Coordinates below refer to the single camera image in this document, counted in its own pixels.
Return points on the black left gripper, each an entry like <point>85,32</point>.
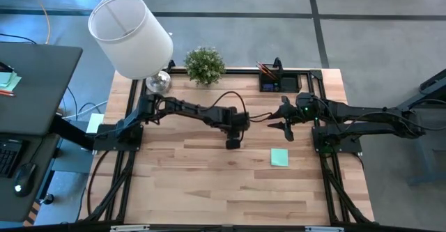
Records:
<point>235,122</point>

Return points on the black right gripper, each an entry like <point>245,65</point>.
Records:
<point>306,106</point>

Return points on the green sticky note pad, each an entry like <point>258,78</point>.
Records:
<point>279,157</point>

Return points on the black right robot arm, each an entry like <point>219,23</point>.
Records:
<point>366,111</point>

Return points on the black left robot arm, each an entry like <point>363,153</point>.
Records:
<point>188,109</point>

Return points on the black mesh desk organizer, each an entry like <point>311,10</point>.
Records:
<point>289,84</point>

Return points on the green potted plant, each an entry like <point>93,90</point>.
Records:
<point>205,66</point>

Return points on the white shade table lamp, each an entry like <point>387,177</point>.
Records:
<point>132,40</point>

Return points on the small white box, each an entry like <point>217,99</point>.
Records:
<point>95,123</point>

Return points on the dark blue metal cart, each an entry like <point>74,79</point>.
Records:
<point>439,85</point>

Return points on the black round knob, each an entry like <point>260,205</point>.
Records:
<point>47,199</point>

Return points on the black side desk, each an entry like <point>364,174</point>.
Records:
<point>35,85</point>

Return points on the black computer mouse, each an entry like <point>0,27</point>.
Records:
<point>24,179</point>

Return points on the yellow black striped tape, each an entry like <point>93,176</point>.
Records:
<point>33,212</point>

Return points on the black keyboard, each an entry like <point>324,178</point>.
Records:
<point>8,157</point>

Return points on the pale green paper notes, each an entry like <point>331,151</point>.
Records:
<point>8,80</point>

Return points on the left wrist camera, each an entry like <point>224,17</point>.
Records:
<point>232,144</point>

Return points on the black aluminium table frame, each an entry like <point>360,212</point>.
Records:
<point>240,71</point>

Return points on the silver metal bracket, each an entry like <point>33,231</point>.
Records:
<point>129,228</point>
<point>325,229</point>

